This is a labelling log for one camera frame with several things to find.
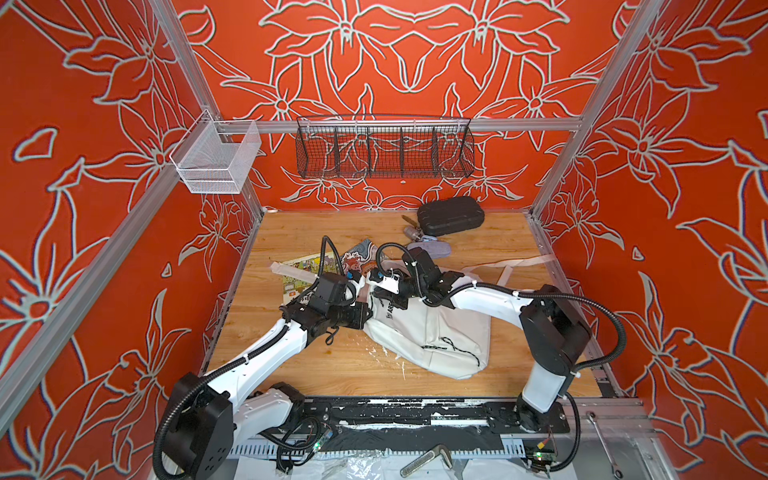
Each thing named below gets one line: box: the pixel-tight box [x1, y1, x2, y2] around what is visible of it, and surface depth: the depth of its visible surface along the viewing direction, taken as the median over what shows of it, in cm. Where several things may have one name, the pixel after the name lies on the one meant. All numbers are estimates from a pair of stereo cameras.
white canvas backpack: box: [363, 292, 492, 379], surface depth 83 cm
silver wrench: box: [586, 411, 623, 479], surface depth 69 cm
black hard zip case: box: [417, 197, 485, 236], surface depth 113 cm
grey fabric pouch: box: [407, 240, 451, 259], surface depth 107 cm
